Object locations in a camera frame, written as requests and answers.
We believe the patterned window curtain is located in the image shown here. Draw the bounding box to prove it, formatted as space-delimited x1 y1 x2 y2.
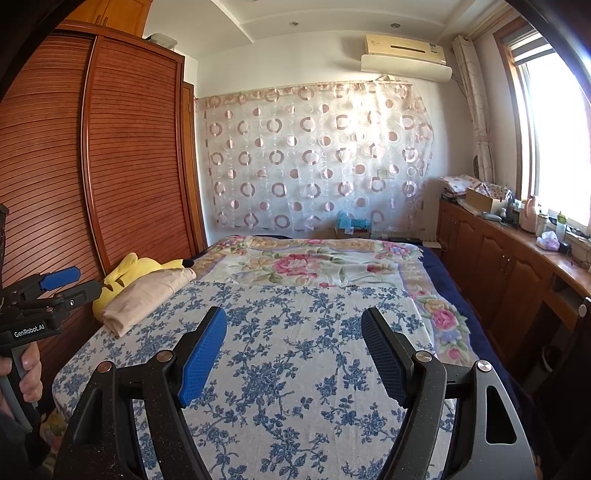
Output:
452 34 495 185

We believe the wooden low cabinet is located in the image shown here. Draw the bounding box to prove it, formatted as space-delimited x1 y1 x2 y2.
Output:
436 196 591 384

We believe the pink bottle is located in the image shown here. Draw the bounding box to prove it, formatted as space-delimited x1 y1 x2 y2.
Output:
521 195 540 232

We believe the yellow plush toy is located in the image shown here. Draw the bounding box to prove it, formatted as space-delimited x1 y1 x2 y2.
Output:
92 252 195 319

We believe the floral wrapping paper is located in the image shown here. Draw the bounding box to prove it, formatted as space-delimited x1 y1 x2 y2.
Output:
438 174 513 199

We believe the person's left hand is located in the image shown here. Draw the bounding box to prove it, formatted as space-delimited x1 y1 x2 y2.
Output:
0 344 43 408

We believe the white air deflector panel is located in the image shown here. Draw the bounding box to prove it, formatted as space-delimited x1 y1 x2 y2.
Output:
360 54 451 83

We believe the sheer circle-patterned curtain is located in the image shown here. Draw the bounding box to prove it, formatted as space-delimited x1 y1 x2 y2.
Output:
194 82 437 232

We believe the wooden slatted wardrobe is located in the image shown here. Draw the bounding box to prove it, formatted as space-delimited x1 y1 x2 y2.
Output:
0 0 208 416

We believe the wooden framed window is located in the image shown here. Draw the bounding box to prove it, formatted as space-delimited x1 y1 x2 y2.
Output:
492 18 591 208

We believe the white air conditioner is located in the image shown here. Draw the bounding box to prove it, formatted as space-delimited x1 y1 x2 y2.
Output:
361 33 448 65

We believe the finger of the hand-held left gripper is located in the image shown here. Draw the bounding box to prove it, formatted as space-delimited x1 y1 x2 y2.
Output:
28 281 103 324
9 266 81 303

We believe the beige printed T-shirt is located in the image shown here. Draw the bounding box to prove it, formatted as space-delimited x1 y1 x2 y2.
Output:
102 267 198 337

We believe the cardboard box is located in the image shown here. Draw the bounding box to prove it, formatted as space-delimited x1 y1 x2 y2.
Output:
465 187 502 213

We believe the blue floral bed sheet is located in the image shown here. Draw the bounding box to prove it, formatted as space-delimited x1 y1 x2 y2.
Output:
52 279 458 480

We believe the blue toy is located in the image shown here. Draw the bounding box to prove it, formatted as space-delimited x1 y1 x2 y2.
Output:
336 211 372 232

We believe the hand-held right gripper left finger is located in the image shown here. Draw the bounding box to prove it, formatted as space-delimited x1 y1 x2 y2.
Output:
53 305 228 480

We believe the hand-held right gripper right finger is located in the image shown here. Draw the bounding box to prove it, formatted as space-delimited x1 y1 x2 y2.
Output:
361 307 536 480

